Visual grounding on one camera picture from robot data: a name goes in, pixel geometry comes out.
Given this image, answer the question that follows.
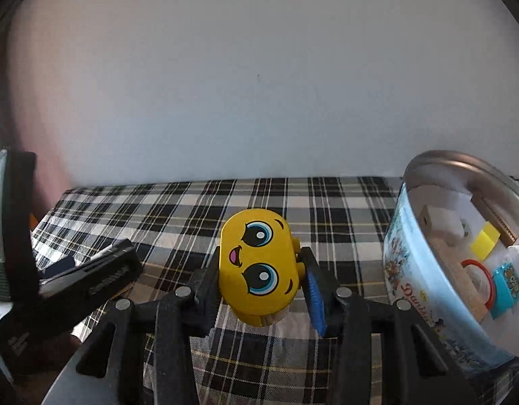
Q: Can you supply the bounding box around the yellow face toy block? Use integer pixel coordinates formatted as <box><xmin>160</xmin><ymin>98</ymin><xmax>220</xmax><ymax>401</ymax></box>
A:
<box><xmin>218</xmin><ymin>209</ymin><xmax>305</xmax><ymax>327</ymax></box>

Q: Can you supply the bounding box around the pink framed deer picture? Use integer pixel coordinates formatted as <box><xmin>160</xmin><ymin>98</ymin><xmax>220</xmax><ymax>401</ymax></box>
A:
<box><xmin>471</xmin><ymin>193</ymin><xmax>519</xmax><ymax>247</ymax></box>

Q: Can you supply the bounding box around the blue bear toy block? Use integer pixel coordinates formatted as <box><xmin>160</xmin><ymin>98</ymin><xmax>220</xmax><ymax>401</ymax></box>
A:
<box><xmin>490</xmin><ymin>262</ymin><xmax>519</xmax><ymax>319</ymax></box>

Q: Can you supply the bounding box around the red white round item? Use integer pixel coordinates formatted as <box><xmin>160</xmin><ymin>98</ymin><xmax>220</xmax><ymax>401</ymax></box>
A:
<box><xmin>462</xmin><ymin>259</ymin><xmax>496</xmax><ymax>310</ymax></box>

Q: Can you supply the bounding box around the round cookie tin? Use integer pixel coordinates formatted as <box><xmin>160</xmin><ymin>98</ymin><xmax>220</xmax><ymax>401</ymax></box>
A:
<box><xmin>383</xmin><ymin>150</ymin><xmax>519</xmax><ymax>375</ymax></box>

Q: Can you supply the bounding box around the white block in tin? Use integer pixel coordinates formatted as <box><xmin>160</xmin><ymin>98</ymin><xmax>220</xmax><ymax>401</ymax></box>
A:
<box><xmin>418</xmin><ymin>205</ymin><xmax>468</xmax><ymax>246</ymax></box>

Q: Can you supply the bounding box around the small yellow block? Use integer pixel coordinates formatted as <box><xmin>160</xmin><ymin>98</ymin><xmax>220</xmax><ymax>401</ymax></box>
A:
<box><xmin>470</xmin><ymin>221</ymin><xmax>500</xmax><ymax>262</ymax></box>

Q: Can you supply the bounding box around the black white plaid tablecloth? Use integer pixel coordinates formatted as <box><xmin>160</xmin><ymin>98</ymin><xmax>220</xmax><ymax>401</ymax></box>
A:
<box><xmin>32</xmin><ymin>177</ymin><xmax>401</xmax><ymax>404</ymax></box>

